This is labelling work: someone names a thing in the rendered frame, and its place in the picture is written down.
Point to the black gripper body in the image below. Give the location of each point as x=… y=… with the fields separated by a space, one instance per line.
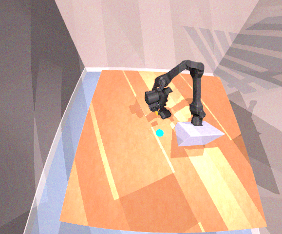
x=164 y=112

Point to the cyan circle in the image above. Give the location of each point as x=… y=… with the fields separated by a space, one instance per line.
x=159 y=133

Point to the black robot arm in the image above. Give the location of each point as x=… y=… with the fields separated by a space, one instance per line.
x=159 y=92

